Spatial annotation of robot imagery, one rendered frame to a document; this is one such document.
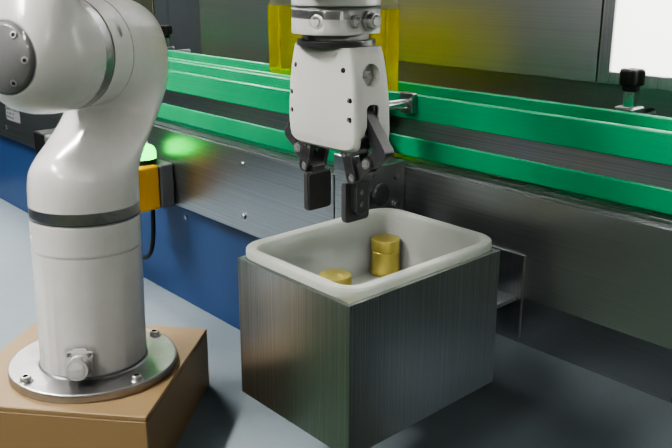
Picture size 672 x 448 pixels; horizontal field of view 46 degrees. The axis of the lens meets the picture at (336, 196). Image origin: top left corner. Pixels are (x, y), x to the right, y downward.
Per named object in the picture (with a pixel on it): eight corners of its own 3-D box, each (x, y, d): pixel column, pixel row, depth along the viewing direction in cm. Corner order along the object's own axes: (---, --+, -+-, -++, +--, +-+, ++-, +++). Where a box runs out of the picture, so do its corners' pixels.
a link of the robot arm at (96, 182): (3, 220, 86) (-17, -8, 80) (106, 184, 103) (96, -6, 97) (98, 232, 82) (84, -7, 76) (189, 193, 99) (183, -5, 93)
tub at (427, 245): (499, 314, 86) (503, 238, 84) (348, 383, 72) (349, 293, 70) (384, 271, 99) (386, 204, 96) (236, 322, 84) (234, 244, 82)
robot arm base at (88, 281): (164, 402, 85) (157, 237, 81) (-18, 405, 84) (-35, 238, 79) (186, 331, 103) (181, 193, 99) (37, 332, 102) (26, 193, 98)
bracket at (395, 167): (407, 214, 101) (409, 160, 99) (354, 229, 95) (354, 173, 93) (387, 208, 104) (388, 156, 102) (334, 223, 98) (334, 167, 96)
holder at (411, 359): (521, 365, 92) (530, 239, 88) (348, 459, 74) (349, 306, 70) (412, 319, 104) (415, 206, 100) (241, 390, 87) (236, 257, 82)
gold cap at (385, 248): (388, 265, 96) (389, 231, 95) (405, 274, 93) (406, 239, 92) (364, 270, 95) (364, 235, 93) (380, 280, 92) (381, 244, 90)
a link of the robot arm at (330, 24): (402, 6, 74) (402, 39, 75) (338, 3, 80) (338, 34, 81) (336, 9, 68) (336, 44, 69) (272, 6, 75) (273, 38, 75)
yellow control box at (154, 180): (176, 208, 126) (173, 162, 124) (133, 217, 121) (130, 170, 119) (153, 199, 131) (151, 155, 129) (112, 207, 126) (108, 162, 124)
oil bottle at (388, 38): (399, 142, 112) (402, -14, 107) (370, 148, 109) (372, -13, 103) (371, 136, 116) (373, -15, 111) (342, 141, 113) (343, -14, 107)
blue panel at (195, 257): (402, 334, 121) (405, 225, 116) (315, 372, 110) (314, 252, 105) (9, 159, 235) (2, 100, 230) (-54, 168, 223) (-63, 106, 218)
